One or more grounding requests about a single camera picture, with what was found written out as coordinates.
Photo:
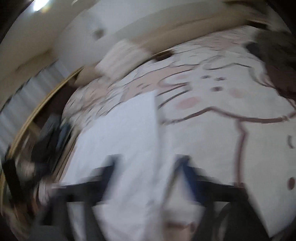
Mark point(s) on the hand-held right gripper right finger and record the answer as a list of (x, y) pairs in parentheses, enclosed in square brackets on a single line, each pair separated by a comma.
[(192, 176)]

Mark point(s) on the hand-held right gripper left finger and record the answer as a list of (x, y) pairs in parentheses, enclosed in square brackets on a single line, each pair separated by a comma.
[(107, 172)]

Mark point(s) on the white shirt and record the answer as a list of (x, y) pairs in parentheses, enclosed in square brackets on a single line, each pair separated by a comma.
[(120, 129)]

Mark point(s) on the black folded garment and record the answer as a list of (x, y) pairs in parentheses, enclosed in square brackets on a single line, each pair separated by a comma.
[(45, 148)]

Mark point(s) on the bear print blanket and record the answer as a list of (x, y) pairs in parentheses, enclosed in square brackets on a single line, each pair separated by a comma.
[(231, 139)]

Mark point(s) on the long wooden bedside shelf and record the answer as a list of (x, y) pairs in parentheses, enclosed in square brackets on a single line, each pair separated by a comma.
[(41, 109)]

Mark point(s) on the grey curtain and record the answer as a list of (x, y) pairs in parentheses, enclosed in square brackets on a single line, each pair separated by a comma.
[(25, 104)]

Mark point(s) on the white fluffy pillow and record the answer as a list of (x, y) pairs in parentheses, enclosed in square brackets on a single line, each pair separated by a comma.
[(120, 58)]

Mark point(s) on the brown crumpled garment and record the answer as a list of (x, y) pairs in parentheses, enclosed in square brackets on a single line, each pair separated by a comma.
[(277, 58)]

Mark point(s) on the round ceiling light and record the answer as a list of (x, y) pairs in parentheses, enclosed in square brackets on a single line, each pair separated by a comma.
[(40, 4)]

